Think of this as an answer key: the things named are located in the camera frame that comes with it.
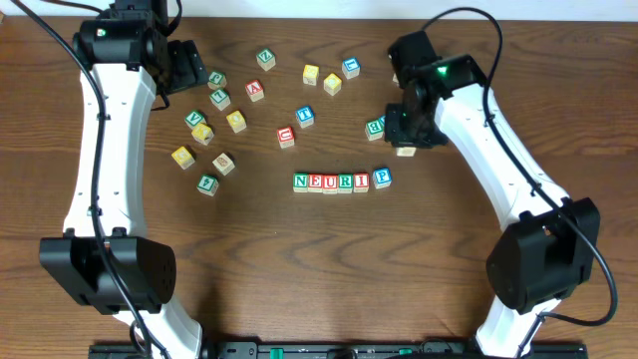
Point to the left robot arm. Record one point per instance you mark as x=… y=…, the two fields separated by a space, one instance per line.
x=128 y=58

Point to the green letter B block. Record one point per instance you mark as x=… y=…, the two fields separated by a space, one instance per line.
x=374 y=130

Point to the red letter A block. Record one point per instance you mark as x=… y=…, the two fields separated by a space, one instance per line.
x=254 y=90

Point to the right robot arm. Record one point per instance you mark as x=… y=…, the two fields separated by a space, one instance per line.
x=544 y=251

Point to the red letter E block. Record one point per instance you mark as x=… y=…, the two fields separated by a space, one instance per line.
x=315 y=183

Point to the blue letter T block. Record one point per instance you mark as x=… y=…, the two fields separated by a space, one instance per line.
x=305 y=116

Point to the blue letter P block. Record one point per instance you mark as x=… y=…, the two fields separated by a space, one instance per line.
x=382 y=178

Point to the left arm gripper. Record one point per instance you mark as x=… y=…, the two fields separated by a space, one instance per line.
x=188 y=67

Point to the yellow block with animal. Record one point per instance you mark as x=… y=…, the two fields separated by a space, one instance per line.
x=332 y=84

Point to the green letter Z block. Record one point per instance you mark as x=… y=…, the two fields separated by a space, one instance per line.
x=266 y=59

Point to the green letter V block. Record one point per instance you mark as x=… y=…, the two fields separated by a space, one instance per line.
x=194 y=118

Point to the yellow letter G block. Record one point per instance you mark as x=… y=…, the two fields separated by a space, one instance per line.
x=184 y=157

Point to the yellow letter S block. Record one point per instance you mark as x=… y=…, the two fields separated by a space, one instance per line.
x=406 y=151

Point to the green letter N block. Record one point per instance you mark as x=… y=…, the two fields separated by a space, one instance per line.
x=300 y=182

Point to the yellow letter K block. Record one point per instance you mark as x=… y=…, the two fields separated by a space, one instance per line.
x=202 y=133

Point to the yellow letter O block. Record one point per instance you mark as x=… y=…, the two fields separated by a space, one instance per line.
x=236 y=121

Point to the yellow block back row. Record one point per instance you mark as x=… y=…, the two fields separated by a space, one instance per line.
x=310 y=75

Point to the green letter R block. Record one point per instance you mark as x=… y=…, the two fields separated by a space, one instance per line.
x=345 y=183

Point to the red letter I block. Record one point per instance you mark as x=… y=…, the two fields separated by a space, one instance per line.
x=361 y=182

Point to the pineapple B wooden block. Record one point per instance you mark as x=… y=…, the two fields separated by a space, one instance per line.
x=224 y=164

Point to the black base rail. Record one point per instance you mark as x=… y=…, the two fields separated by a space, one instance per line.
x=429 y=349

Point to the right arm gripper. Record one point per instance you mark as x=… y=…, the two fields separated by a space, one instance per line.
x=399 y=128

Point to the red letter U block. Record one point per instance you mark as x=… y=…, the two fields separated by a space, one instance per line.
x=285 y=137

